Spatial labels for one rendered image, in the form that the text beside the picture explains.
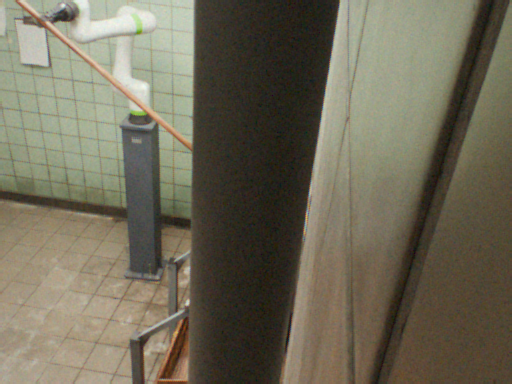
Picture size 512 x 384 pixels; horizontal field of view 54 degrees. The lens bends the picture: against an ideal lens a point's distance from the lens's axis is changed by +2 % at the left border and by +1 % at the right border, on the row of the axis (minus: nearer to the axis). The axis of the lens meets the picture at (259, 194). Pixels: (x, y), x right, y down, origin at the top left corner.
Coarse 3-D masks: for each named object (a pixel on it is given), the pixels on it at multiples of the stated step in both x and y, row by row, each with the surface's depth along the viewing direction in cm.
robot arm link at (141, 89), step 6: (126, 84) 302; (132, 84) 300; (138, 84) 300; (144, 84) 302; (132, 90) 299; (138, 90) 299; (144, 90) 300; (126, 96) 305; (138, 96) 300; (144, 96) 302; (132, 102) 303; (144, 102) 304; (132, 108) 305; (138, 108) 304; (150, 108) 311; (138, 114) 307; (144, 114) 308
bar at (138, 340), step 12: (168, 264) 237; (180, 264) 238; (168, 276) 240; (168, 288) 244; (168, 300) 248; (168, 312) 253; (180, 312) 186; (168, 324) 189; (132, 336) 196; (144, 336) 195; (132, 348) 198; (132, 360) 201; (132, 372) 205
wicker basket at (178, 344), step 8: (184, 320) 240; (184, 328) 244; (176, 336) 227; (184, 336) 245; (176, 344) 230; (184, 344) 241; (168, 352) 218; (176, 352) 232; (184, 352) 237; (168, 360) 217; (176, 360) 233; (184, 360) 233; (168, 368) 222; (176, 368) 229; (184, 368) 229; (160, 376) 208; (168, 376) 223; (176, 376) 225; (184, 376) 226
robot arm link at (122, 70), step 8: (120, 8) 295; (128, 8) 293; (120, 16) 294; (120, 40) 300; (128, 40) 300; (120, 48) 301; (128, 48) 302; (120, 56) 303; (128, 56) 304; (120, 64) 304; (128, 64) 306; (120, 72) 306; (128, 72) 308; (120, 80) 306; (112, 88) 310
